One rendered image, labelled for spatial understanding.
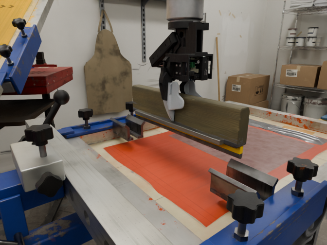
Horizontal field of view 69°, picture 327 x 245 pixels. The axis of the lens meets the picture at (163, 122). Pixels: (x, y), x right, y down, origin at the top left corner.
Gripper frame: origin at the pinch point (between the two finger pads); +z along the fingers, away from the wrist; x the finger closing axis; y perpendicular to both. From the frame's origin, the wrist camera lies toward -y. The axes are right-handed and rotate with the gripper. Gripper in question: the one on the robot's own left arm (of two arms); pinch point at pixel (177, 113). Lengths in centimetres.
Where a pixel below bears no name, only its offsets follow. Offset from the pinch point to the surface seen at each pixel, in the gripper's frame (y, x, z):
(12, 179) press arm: 0.4, -34.8, 4.8
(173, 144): -10.3, 7.6, 13.4
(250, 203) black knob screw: 28.5, -12.7, 3.1
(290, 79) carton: -121, 320, 30
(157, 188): 5.9, -10.3, 13.5
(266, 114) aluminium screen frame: -7, 55, 11
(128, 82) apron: -195, 96, 23
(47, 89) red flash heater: -87, -10, 5
